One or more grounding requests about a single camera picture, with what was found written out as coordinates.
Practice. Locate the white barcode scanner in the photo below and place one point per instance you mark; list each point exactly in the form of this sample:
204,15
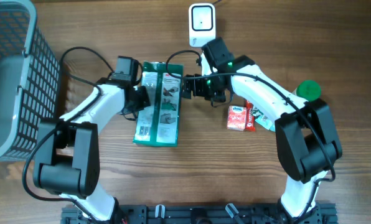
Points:
202,24

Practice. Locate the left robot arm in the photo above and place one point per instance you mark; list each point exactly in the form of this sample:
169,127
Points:
67,162

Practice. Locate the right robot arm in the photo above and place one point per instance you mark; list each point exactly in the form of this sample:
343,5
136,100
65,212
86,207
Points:
306,137

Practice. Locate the red coffee stick sachet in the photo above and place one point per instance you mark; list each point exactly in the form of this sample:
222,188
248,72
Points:
250,119

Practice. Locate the grey plastic mesh basket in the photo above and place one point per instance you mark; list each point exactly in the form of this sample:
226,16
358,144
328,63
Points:
29,79

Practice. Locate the teal wet wipes pack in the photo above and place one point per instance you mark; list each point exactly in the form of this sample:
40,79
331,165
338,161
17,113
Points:
263,120

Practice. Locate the green white gloves package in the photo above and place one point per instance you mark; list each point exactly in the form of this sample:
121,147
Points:
158,124

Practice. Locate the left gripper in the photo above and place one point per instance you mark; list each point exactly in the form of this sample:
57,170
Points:
145,101

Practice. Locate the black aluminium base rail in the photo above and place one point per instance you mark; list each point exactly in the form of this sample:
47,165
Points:
255,213

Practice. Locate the red white tissue pack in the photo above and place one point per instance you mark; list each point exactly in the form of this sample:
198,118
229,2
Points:
237,116

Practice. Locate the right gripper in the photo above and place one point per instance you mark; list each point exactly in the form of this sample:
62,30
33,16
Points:
198,81

